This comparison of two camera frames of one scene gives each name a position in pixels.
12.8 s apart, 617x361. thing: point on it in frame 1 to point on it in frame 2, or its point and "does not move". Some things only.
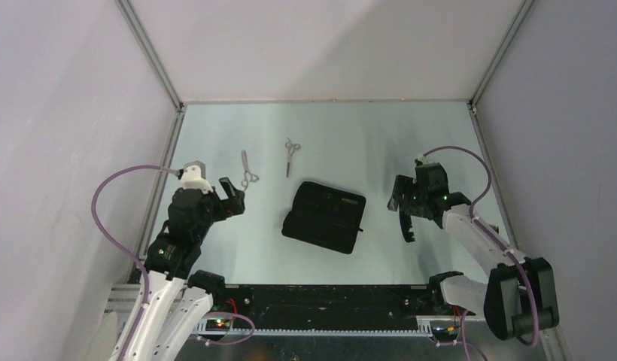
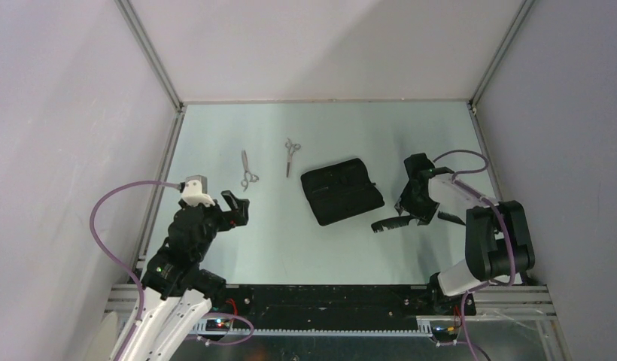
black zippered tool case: (325, 216) to (340, 191)
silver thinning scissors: (252, 177) does not move
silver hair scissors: (291, 147) does not move
